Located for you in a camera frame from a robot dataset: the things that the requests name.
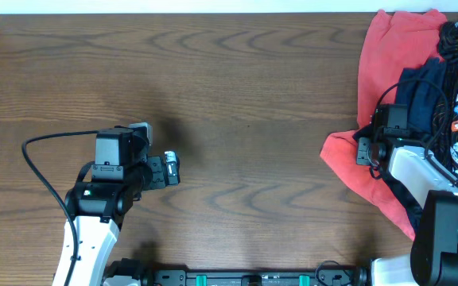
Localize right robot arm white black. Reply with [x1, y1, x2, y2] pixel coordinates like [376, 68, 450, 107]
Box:
[356, 137, 458, 286]

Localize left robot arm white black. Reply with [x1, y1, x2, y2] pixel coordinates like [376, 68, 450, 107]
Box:
[53, 122, 180, 285]

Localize navy blue garment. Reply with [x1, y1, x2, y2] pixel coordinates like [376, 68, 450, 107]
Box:
[395, 58, 447, 133]

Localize red orange shirt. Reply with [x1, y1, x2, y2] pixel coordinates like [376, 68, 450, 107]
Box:
[320, 10, 448, 239]

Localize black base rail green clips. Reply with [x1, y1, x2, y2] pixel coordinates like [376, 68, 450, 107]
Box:
[101, 257, 373, 286]

